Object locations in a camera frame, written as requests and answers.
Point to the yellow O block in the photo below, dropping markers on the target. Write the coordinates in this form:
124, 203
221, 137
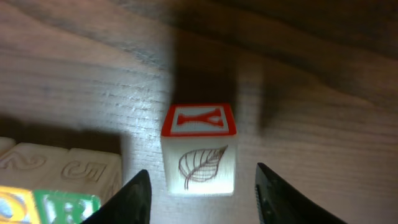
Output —
23, 167

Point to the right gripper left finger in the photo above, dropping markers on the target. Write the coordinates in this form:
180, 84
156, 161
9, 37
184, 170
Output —
130, 205

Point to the green R block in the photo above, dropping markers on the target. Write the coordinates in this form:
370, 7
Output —
78, 185

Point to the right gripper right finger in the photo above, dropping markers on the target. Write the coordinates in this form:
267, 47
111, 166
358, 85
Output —
278, 202

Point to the red I block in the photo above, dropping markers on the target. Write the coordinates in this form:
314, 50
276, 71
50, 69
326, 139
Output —
199, 146

